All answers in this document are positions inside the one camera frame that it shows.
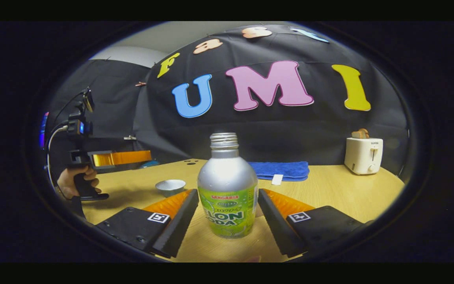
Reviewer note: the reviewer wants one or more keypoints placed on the silver green-label water bottle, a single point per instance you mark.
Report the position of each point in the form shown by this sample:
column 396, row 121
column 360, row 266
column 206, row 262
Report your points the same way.
column 227, row 185

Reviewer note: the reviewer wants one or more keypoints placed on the bread slice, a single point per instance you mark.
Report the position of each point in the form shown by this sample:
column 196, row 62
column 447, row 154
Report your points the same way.
column 360, row 134

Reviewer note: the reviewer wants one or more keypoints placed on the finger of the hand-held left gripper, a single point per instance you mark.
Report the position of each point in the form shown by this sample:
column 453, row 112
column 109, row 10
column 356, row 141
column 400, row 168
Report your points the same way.
column 124, row 158

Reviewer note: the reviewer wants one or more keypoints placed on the white toaster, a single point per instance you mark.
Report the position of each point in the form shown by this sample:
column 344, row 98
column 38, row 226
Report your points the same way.
column 363, row 156

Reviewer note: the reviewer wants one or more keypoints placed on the white cloth clip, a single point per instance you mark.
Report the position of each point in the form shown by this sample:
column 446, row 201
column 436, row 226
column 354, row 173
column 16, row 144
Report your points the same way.
column 129, row 138

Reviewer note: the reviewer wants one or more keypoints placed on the white teacup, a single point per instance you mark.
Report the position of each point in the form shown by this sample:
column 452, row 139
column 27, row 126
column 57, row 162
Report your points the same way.
column 170, row 187

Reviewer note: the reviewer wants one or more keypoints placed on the black backdrop cloth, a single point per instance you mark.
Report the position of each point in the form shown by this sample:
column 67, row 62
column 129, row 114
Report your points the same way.
column 274, row 130

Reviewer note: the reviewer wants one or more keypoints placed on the red cloth clip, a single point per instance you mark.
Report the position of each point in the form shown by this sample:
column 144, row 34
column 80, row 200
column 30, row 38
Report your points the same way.
column 140, row 83

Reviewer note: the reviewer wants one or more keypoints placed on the blue folded towel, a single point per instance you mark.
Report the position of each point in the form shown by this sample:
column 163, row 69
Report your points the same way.
column 286, row 170

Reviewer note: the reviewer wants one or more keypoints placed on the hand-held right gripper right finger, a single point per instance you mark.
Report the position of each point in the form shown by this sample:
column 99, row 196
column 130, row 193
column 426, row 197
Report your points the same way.
column 276, row 225

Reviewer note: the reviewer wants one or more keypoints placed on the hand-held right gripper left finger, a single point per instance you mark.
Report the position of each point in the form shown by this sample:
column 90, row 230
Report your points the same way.
column 179, row 225

